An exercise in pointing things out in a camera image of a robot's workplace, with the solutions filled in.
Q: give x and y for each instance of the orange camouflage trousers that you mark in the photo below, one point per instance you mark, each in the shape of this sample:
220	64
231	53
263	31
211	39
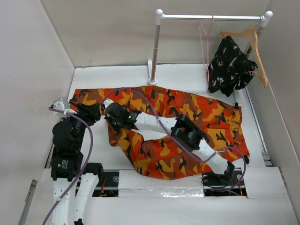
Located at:
157	155

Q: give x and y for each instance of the black white patterned garment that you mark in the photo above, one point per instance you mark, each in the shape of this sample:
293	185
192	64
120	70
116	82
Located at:
230	69

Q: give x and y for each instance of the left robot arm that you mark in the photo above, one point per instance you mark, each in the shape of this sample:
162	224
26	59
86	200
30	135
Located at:
74	178

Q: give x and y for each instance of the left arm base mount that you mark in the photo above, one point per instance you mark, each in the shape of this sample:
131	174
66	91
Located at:
109	185

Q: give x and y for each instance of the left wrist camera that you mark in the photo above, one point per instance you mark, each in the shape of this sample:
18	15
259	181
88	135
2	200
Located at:
61	107

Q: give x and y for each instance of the pink wire hanger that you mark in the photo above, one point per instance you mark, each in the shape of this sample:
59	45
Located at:
205	54

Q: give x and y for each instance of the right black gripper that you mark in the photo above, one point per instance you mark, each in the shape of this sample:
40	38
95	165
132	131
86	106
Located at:
109	118

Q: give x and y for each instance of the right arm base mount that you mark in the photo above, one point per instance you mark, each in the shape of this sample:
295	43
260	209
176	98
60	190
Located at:
209	183

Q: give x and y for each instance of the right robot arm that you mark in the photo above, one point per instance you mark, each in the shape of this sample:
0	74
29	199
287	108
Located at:
185	133

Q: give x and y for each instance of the white clothes rack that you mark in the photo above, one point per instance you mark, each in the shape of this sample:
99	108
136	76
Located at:
160	16

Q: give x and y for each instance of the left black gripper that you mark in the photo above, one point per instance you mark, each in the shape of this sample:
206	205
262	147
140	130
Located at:
90	112

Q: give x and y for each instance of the wooden hanger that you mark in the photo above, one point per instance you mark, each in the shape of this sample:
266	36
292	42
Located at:
251	34

